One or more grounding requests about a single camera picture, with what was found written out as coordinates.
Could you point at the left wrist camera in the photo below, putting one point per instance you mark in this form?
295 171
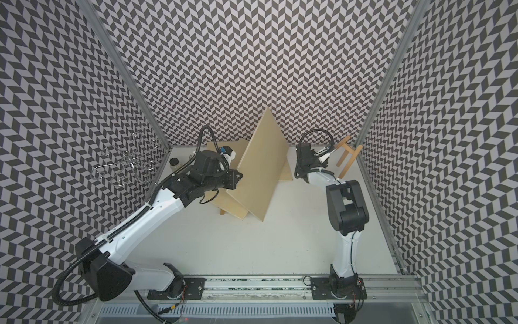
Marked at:
228 153

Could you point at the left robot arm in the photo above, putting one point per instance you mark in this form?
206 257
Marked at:
105 266

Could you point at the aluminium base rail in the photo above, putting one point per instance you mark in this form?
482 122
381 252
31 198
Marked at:
250 296

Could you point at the wooden easel frame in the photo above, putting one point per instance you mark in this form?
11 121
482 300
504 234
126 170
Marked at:
350 152

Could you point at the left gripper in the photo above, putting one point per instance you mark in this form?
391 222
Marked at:
233 175

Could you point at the wire mug tree stand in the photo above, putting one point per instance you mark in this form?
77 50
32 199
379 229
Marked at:
121 165

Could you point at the glass spice jar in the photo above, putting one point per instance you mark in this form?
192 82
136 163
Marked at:
174 162

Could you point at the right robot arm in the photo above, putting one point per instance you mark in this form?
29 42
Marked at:
348 216

